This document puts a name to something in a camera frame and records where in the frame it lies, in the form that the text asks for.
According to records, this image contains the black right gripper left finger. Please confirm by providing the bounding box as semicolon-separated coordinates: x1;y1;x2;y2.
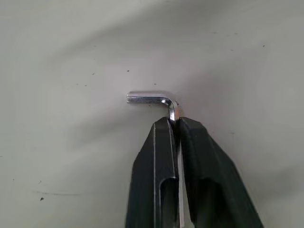
125;115;181;228

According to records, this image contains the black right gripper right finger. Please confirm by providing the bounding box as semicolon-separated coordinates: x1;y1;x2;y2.
178;116;265;228

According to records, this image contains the silver hex key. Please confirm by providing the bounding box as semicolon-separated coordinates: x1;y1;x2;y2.
125;90;185;228

